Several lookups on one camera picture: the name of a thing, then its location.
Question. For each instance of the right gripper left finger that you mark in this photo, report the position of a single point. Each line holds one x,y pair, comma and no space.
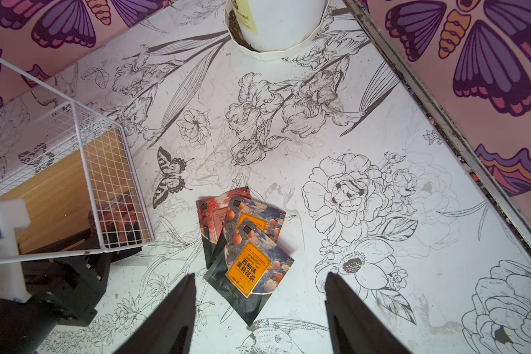
169,329

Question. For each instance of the white wire shelf rack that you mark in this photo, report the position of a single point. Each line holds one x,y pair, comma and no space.
32,142

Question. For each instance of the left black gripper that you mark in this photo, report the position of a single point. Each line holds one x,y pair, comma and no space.
69,287

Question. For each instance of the bottom wooden shelf board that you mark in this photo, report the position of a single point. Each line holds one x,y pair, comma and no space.
58,200

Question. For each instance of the green potted plant white pot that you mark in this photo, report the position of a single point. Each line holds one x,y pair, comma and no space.
272,30

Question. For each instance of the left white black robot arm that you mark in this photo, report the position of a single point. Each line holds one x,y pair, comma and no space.
24,324

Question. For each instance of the red tea bag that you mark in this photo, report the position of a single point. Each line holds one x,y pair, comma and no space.
212,212
115,224

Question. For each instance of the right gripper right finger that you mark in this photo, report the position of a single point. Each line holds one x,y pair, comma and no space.
353,327

